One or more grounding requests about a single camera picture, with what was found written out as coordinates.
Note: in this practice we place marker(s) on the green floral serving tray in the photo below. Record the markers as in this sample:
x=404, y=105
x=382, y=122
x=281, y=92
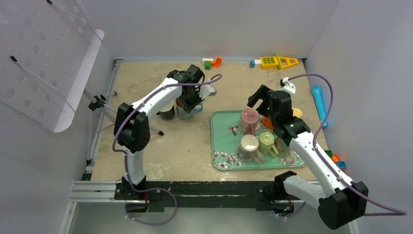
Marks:
x=224, y=145

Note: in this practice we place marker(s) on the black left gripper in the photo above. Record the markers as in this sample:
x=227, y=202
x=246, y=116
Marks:
x=188, y=107

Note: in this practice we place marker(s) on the colourful toy blocks pile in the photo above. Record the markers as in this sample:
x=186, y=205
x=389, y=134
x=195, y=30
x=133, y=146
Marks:
x=336, y=159

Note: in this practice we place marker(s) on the pale green faceted mug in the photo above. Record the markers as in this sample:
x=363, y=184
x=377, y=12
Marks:
x=267, y=145

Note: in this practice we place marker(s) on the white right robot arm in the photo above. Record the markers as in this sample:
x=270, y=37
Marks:
x=337, y=198

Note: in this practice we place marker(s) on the white perforated panel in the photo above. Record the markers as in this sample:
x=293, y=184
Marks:
x=47, y=52

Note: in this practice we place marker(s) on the blue toy microphone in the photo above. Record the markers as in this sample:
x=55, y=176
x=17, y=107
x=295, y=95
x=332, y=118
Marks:
x=317, y=96

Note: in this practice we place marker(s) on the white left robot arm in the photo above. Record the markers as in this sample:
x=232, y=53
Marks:
x=132, y=123

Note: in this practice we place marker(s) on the dark green mug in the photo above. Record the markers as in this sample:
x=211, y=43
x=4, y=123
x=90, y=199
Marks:
x=167, y=113

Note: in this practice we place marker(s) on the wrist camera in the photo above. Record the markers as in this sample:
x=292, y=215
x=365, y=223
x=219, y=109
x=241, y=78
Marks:
x=287, y=86
x=207, y=91

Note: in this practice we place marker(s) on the orange mug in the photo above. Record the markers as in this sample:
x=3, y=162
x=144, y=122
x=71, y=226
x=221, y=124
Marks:
x=266, y=122

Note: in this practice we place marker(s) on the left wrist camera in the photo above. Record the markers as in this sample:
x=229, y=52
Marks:
x=207, y=91

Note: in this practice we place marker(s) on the yellow toy phone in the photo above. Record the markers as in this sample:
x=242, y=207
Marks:
x=278, y=62

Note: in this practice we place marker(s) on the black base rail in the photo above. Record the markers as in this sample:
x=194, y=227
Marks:
x=258, y=195

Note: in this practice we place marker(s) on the cream floral mug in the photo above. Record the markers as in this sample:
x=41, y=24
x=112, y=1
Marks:
x=248, y=150

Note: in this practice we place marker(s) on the glass mug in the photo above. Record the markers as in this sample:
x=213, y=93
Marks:
x=286, y=153

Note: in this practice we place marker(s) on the yellow mug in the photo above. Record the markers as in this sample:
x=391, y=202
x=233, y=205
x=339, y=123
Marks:
x=297, y=112

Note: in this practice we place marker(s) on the orange green toy blocks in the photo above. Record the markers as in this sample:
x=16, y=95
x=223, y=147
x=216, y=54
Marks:
x=211, y=62

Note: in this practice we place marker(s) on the pink ghost mug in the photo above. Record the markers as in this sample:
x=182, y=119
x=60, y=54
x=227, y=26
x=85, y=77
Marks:
x=248, y=122

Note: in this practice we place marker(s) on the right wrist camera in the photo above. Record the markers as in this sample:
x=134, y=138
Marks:
x=287, y=86

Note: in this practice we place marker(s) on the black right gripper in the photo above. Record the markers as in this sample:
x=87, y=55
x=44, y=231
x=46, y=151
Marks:
x=263, y=93

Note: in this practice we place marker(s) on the blue white toy block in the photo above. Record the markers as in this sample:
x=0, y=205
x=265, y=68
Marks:
x=256, y=63

